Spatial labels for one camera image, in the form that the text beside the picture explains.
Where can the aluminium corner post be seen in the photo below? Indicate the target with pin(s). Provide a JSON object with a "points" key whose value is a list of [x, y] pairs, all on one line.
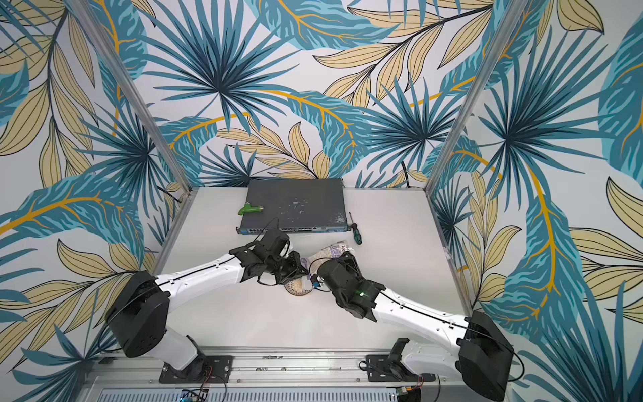
{"points": [[99, 38], [486, 67]]}

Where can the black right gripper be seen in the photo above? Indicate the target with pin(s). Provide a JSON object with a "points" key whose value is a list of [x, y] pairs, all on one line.
{"points": [[327, 272]]}

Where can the oatmeal bag white purple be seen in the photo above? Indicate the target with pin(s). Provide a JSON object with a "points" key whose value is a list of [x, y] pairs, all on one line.
{"points": [[326, 254]]}

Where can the left aluminium corner post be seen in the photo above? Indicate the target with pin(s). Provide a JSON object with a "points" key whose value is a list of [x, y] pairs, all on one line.
{"points": [[99, 38]]}

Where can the right aluminium corner post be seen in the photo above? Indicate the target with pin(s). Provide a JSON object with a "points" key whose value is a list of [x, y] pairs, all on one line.
{"points": [[486, 67]]}

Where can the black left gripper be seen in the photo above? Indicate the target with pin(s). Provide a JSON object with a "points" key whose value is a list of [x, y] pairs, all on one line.
{"points": [[295, 271]]}

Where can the green pipe fitting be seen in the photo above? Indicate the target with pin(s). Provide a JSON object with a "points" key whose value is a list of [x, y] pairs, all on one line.
{"points": [[248, 208]]}

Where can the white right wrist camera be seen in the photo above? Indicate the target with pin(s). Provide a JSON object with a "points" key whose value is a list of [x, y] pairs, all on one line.
{"points": [[316, 285]]}

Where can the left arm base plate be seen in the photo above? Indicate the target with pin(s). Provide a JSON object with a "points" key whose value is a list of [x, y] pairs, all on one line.
{"points": [[211, 369]]}

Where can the white red patterned bowl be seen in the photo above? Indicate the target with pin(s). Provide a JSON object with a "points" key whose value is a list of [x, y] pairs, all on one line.
{"points": [[298, 287]]}

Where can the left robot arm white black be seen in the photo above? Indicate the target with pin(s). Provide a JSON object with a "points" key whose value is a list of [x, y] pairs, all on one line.
{"points": [[138, 317]]}

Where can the green black screwdriver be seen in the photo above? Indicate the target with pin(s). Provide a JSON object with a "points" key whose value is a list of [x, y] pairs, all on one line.
{"points": [[357, 237]]}

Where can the grey blue network switch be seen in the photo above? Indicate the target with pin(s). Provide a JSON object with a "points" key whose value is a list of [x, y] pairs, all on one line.
{"points": [[296, 206]]}

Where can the aluminium front rail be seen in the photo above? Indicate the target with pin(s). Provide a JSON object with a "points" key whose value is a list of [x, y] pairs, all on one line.
{"points": [[268, 374]]}

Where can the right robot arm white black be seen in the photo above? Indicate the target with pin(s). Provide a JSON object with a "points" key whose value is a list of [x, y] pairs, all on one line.
{"points": [[472, 346]]}

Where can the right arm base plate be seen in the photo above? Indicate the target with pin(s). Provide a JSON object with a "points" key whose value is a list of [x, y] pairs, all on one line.
{"points": [[380, 368]]}

